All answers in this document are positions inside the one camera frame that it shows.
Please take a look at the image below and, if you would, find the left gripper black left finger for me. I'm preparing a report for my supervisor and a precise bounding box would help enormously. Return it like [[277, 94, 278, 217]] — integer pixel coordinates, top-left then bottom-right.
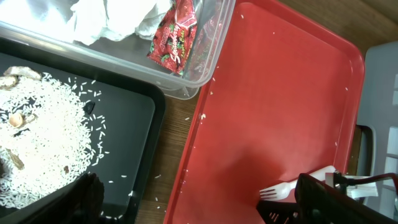
[[1, 173, 104, 224]]

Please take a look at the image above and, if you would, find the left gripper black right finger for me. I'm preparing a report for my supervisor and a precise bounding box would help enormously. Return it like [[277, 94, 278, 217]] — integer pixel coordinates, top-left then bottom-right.
[[295, 174, 395, 224]]

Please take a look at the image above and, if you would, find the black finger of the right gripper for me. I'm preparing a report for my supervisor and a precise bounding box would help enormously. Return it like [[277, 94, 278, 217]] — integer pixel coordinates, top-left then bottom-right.
[[256, 200, 300, 224]]

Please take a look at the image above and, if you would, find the white plastic fork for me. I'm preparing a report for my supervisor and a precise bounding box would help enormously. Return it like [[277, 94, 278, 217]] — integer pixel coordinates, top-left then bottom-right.
[[259, 166, 336, 201]]

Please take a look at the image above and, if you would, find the white napkin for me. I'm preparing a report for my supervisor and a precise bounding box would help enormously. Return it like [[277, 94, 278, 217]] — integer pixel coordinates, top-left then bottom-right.
[[1, 0, 173, 45]]

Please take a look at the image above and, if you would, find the red snack wrapper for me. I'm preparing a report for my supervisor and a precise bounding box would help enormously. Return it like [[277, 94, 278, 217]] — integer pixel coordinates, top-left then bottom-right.
[[147, 0, 197, 76]]

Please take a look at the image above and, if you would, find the black waste tray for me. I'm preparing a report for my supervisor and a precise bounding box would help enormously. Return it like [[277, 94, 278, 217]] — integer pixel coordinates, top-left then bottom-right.
[[1, 39, 166, 224]]

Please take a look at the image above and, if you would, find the grey dishwasher rack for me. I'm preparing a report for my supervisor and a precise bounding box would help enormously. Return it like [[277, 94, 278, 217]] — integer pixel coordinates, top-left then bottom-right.
[[356, 40, 398, 218]]

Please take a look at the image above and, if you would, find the clear plastic waste bin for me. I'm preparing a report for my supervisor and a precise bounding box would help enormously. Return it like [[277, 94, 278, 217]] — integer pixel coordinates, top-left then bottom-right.
[[1, 1, 235, 100]]

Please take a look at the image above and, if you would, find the spilled rice in tray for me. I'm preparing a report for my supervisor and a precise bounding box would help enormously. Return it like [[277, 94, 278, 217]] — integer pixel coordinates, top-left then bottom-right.
[[1, 66, 109, 209]]

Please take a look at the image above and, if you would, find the red serving tray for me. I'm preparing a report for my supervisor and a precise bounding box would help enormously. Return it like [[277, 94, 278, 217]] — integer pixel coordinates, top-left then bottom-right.
[[164, 1, 364, 224]]

